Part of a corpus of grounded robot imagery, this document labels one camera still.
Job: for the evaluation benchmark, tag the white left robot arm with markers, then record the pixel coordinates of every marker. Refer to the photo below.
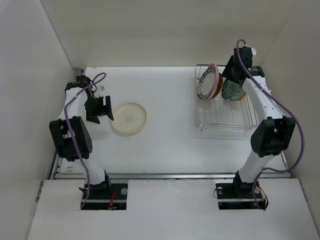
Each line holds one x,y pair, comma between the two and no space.
69,133

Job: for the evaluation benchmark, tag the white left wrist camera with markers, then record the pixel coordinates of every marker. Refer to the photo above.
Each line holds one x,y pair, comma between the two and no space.
100,91

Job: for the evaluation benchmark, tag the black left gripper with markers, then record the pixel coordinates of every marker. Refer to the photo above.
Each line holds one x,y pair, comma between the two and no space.
92,115

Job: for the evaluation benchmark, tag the cream white plate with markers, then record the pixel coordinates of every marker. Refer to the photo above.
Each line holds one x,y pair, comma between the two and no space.
129,118

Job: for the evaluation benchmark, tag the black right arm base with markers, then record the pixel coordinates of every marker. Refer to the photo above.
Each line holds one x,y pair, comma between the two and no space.
230,198

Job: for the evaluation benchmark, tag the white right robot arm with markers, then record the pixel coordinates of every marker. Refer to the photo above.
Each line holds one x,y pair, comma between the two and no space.
274,131

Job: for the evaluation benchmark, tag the pink plate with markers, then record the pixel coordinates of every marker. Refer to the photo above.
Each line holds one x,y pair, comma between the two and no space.
212,65

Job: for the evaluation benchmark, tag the metal wire dish rack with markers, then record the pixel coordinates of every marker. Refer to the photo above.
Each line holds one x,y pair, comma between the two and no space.
218,114

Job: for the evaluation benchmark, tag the yellow patterned small plate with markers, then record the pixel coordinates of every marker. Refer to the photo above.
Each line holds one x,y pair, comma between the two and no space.
220,84

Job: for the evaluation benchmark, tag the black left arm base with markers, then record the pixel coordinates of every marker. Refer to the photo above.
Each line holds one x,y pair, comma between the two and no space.
105,197

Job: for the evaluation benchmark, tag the dark green patterned plate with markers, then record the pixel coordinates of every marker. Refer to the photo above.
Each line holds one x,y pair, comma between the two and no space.
232,91

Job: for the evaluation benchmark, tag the white blue rimmed plate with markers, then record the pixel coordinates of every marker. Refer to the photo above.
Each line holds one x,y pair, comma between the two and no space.
207,83

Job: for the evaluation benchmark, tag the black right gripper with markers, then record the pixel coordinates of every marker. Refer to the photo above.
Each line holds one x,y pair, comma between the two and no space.
227,72

